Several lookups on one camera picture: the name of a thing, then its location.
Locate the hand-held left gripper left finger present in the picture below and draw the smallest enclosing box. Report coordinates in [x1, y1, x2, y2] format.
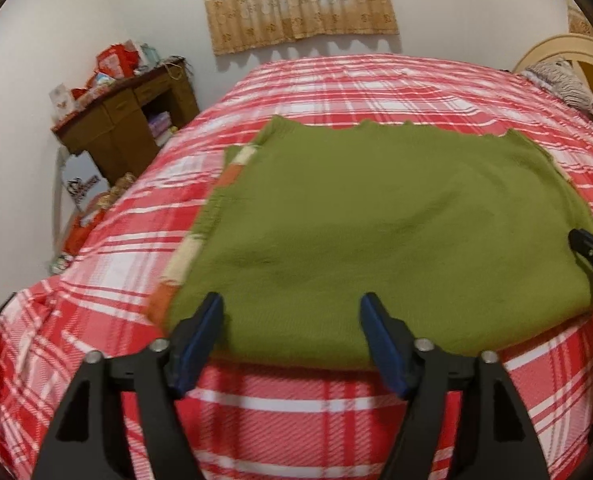
[31, 291, 226, 480]

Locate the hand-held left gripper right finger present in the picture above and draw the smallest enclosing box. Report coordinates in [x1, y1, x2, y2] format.
[359, 291, 552, 480]

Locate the green orange striped knit sweater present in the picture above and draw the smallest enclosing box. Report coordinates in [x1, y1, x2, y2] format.
[146, 115, 593, 371]

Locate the red plaid bed sheet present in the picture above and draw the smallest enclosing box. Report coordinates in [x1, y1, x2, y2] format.
[0, 52, 593, 480]

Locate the red plastic bag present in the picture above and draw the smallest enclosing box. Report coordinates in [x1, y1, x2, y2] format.
[61, 210, 104, 256]

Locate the grey floral pillow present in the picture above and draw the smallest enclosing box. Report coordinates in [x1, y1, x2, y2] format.
[521, 57, 593, 128]

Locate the white printed paper bag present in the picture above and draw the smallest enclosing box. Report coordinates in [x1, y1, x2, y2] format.
[62, 152, 110, 208]

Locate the white leaning board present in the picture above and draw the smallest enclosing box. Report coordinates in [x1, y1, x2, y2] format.
[51, 146, 72, 261]

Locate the cream wooden headboard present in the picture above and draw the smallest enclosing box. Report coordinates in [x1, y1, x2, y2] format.
[511, 32, 593, 128]

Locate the brown wooden desk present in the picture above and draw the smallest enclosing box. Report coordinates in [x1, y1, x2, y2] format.
[51, 57, 200, 186]

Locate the narrow beige floral curtain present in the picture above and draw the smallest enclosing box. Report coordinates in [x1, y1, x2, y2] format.
[567, 0, 593, 41]

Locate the white greeting card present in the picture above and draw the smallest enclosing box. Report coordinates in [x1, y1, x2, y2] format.
[50, 85, 74, 123]

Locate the red white packet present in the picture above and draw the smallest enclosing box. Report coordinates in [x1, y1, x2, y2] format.
[71, 72, 117, 101]

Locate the pale blue box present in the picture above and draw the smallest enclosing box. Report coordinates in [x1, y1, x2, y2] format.
[136, 40, 160, 68]

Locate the red gift box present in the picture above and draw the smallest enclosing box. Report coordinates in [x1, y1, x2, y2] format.
[96, 42, 140, 78]

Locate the wide beige floral curtain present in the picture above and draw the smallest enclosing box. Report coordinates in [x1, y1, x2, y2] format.
[196, 0, 400, 57]

